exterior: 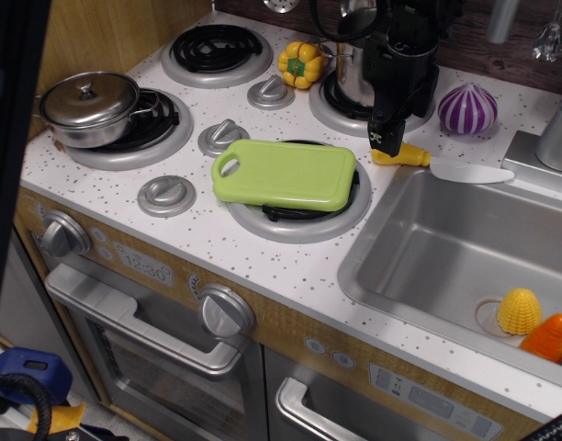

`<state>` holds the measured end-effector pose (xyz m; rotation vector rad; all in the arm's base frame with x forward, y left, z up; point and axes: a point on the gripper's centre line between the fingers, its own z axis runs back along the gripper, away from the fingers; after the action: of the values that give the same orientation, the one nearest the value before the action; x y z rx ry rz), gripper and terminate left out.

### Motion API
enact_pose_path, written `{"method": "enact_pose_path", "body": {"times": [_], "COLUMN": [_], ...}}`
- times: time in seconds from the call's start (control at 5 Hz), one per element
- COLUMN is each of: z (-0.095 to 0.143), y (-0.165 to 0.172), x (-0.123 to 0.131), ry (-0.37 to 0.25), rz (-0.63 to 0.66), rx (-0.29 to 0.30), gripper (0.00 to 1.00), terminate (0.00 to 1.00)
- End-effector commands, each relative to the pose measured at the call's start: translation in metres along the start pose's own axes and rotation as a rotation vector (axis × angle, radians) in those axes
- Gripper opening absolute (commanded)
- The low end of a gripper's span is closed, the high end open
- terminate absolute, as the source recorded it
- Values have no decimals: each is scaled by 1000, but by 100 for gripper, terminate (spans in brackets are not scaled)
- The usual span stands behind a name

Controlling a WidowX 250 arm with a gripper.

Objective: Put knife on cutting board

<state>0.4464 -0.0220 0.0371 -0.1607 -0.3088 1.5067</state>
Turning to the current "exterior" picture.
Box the black braided cable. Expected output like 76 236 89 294
0 372 53 441

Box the hanging clear glass ornament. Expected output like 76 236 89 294
532 1 562 63

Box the black foreground frame post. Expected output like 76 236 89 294
0 1 51 293

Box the blue clamp tool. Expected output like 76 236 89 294
0 347 73 405

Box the front black burner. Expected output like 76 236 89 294
222 160 371 244

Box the yellow toy bell pepper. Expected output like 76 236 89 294
277 41 325 90

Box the yellow toy corn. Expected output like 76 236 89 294
497 288 543 335

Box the silver dishwasher door handle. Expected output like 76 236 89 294
275 378 361 441

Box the purple striped toy onion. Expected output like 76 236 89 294
438 83 498 135

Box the upper grey stove knob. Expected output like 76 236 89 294
247 75 295 110

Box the middle grey stove knob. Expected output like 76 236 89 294
197 119 249 158

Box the black burner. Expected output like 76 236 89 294
222 160 371 244
308 68 436 139
161 24 273 89
64 88 193 171

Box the tall steel pot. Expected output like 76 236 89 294
335 2 377 107

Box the grey stove knob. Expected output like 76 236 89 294
247 75 295 110
137 175 197 218
197 119 249 158

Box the right oven dial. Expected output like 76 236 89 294
198 283 255 339

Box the lower grey stove knob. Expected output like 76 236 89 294
137 175 197 218

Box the orange toy carrot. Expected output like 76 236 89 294
519 313 562 364

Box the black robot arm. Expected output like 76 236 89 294
309 1 464 157

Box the oven dial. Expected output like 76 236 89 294
41 209 92 258
198 283 255 339

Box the silver sink basin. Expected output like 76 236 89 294
338 167 562 386

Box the left oven dial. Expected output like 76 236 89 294
41 209 92 258

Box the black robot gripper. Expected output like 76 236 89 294
363 22 439 154

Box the silver oven door handle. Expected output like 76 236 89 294
44 262 245 382

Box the back right black burner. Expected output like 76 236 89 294
308 68 436 139

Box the hanging silver strainer spoon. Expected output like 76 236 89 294
263 0 300 14

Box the back left black burner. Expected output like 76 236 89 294
161 24 273 89

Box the small lidded steel pot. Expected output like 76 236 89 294
32 71 160 149

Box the green plastic cutting board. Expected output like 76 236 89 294
211 140 356 212

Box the silver faucet pipe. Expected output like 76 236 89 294
486 0 521 44

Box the yellow handled toy knife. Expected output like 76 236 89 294
371 143 515 185

